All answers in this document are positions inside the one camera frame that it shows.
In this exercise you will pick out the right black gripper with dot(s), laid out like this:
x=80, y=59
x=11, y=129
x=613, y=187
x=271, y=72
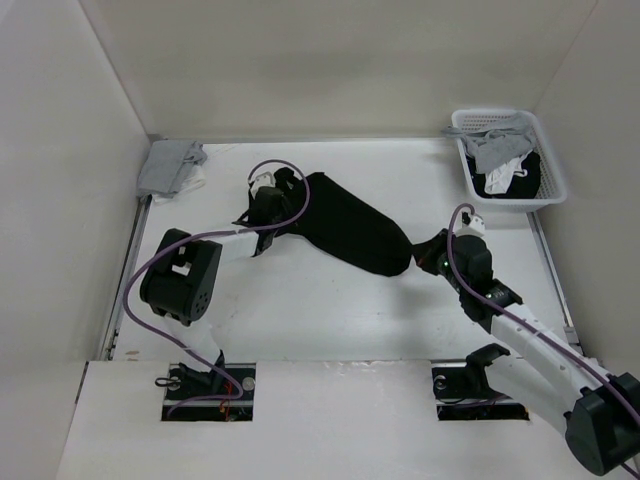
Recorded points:
x=425, y=252

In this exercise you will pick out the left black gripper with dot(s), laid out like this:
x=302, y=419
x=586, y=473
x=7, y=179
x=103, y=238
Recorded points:
x=284, y=209

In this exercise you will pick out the black tank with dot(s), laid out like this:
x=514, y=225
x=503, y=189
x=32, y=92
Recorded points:
x=340, y=224
x=524, y=188

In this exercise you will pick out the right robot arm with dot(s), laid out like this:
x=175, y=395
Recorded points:
x=596, y=412

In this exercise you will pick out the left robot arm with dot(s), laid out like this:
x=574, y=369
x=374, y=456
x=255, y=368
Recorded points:
x=177, y=283

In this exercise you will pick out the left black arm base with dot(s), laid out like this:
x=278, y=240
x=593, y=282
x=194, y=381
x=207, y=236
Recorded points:
x=194, y=396

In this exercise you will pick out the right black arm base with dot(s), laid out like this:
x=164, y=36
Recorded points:
x=462, y=391

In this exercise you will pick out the folded white tank top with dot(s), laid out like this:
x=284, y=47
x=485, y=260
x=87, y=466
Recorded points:
x=195, y=180

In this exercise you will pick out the white tank top in basket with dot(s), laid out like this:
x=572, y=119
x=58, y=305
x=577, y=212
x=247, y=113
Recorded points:
x=499, y=180

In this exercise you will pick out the black tank top in basket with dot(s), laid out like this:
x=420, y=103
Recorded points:
x=524, y=188

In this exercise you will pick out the folded grey tank top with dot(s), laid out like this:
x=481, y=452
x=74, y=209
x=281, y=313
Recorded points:
x=168, y=165

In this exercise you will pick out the grey tank top in basket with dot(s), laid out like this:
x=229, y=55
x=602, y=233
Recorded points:
x=497, y=143

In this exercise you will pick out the white plastic laundry basket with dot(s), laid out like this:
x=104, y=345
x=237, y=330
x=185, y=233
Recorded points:
x=552, y=188

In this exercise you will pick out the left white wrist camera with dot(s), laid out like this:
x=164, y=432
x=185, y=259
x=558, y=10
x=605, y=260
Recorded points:
x=265, y=179

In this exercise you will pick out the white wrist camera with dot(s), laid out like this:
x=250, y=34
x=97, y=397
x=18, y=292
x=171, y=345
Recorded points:
x=265, y=179
x=471, y=225

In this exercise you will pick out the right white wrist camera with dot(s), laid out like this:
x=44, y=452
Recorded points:
x=471, y=225

